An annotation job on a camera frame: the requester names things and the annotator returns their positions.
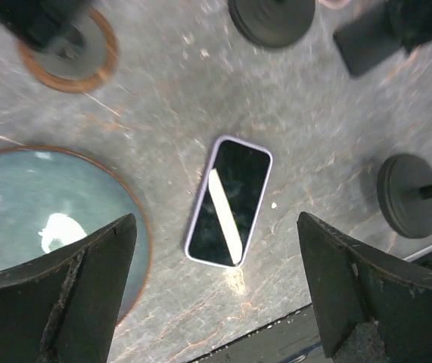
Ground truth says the black phone on wooden stand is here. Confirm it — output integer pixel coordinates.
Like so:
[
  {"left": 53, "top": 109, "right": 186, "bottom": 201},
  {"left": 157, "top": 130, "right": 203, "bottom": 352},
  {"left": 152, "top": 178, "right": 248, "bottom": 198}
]
[{"left": 0, "top": 0, "right": 93, "bottom": 51}]

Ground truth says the black phone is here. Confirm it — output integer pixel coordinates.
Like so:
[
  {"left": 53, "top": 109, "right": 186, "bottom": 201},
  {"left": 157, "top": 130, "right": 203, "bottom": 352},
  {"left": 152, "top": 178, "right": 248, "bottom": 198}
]
[
  {"left": 0, "top": 0, "right": 93, "bottom": 51},
  {"left": 386, "top": 0, "right": 432, "bottom": 53}
]

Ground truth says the black folding phone stand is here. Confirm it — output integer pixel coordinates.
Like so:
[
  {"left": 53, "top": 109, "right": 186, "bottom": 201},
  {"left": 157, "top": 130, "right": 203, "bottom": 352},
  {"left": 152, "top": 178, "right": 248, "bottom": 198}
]
[{"left": 333, "top": 2, "right": 402, "bottom": 78}]

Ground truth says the black round phone stand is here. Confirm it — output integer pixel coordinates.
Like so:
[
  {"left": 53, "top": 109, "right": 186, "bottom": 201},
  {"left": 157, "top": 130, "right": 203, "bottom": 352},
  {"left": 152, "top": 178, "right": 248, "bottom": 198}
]
[{"left": 228, "top": 0, "right": 315, "bottom": 49}]

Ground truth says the black weighted phone stand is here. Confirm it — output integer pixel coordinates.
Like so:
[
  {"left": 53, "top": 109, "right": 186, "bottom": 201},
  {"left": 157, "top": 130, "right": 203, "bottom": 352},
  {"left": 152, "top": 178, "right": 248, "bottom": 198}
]
[{"left": 377, "top": 153, "right": 432, "bottom": 239}]

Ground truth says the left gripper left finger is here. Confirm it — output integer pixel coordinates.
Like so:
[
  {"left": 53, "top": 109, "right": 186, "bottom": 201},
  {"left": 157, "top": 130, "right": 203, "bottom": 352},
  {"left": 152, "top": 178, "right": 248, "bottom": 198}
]
[{"left": 0, "top": 214, "right": 137, "bottom": 362}]

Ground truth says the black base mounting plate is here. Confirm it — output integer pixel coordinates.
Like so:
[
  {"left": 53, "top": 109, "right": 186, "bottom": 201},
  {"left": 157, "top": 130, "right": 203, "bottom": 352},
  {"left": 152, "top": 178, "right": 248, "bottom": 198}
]
[{"left": 193, "top": 304, "right": 331, "bottom": 363}]

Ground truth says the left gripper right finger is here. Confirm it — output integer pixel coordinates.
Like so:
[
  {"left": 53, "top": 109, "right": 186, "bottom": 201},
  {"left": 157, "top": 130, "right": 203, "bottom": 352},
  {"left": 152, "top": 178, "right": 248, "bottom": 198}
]
[{"left": 297, "top": 213, "right": 432, "bottom": 362}]

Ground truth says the teal ceramic plate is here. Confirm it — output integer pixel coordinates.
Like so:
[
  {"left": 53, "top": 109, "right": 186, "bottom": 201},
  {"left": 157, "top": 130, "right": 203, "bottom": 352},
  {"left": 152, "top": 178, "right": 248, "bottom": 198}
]
[{"left": 0, "top": 147, "right": 151, "bottom": 320}]

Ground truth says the lavender case phone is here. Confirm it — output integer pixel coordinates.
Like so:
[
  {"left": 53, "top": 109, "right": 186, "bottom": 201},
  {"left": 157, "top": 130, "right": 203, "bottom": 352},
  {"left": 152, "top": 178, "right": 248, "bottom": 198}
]
[{"left": 184, "top": 135, "right": 273, "bottom": 268}]

